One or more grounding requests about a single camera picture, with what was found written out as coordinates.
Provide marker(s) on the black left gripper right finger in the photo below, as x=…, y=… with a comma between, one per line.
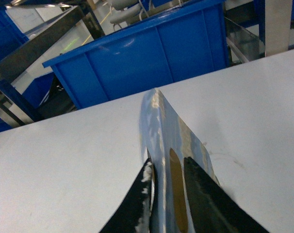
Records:
x=212, y=209

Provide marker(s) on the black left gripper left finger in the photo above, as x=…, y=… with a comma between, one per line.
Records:
x=132, y=216

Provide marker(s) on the flower gift bag with daisies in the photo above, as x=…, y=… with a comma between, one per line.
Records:
x=167, y=141

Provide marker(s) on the large blue bin near table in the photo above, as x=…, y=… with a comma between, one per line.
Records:
x=180, y=43

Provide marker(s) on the grey office chair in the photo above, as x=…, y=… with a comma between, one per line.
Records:
x=127, y=9

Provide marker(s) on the steel rack upright post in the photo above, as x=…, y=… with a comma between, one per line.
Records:
x=277, y=26

